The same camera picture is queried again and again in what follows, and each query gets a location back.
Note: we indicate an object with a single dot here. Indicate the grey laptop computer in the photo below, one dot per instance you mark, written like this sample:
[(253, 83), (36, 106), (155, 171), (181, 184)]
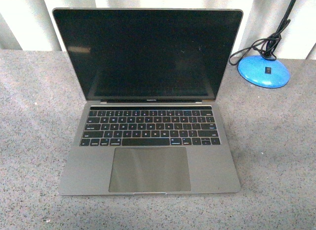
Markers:
[(150, 78)]

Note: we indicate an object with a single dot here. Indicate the blue desk lamp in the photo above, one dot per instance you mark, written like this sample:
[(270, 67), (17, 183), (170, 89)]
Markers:
[(265, 70)]

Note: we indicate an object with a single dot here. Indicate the white corrugated curtain backdrop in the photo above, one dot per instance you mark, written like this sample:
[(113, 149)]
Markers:
[(29, 24)]

